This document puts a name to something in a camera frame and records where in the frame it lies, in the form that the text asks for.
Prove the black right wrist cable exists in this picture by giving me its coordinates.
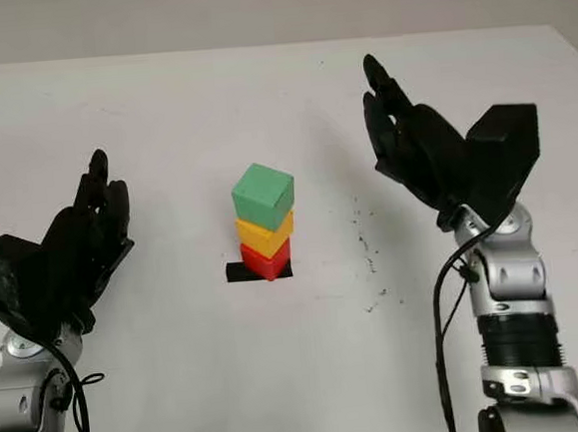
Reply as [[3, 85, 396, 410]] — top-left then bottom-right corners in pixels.
[[424, 228, 512, 432]]

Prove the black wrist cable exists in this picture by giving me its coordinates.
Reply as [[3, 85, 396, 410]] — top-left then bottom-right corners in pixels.
[[424, 228, 512, 432], [43, 339, 112, 432]]

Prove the black tape strip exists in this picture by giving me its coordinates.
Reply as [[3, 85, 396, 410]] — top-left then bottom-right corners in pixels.
[[225, 256, 294, 284]]

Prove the red wooden cube block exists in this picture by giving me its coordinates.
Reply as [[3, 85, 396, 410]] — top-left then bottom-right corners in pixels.
[[239, 238, 295, 284]]

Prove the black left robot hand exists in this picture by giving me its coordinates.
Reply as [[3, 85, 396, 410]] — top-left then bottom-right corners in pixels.
[[33, 147, 143, 339]]

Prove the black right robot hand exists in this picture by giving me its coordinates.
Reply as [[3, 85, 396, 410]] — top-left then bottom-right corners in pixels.
[[358, 45, 479, 238]]

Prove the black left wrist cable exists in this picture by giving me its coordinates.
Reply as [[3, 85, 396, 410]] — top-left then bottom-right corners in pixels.
[[43, 339, 112, 432]]

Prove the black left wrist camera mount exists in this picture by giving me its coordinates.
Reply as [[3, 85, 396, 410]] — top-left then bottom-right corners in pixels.
[[0, 227, 95, 355]]

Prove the yellow wooden cube block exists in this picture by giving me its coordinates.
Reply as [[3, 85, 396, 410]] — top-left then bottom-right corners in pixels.
[[233, 209, 299, 260]]

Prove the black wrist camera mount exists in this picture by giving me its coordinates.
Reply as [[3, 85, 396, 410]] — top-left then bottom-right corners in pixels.
[[453, 101, 548, 226], [0, 227, 95, 355]]

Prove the green wooden cube block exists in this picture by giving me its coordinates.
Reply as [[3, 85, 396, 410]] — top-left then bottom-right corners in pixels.
[[227, 160, 299, 235]]

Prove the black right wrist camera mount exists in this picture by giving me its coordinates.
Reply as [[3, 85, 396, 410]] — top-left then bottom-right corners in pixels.
[[453, 101, 548, 226]]

